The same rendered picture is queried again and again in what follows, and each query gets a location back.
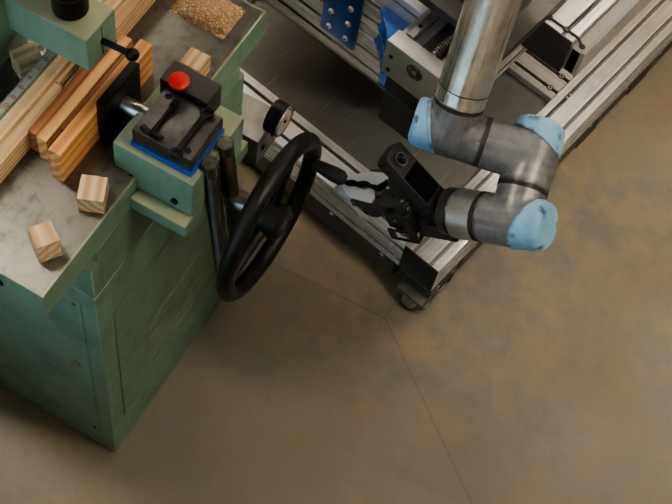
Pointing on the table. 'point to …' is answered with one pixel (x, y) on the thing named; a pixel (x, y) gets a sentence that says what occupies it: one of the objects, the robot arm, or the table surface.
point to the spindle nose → (70, 9)
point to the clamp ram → (120, 101)
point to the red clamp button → (179, 80)
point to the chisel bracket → (75, 44)
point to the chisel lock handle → (122, 49)
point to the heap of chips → (209, 14)
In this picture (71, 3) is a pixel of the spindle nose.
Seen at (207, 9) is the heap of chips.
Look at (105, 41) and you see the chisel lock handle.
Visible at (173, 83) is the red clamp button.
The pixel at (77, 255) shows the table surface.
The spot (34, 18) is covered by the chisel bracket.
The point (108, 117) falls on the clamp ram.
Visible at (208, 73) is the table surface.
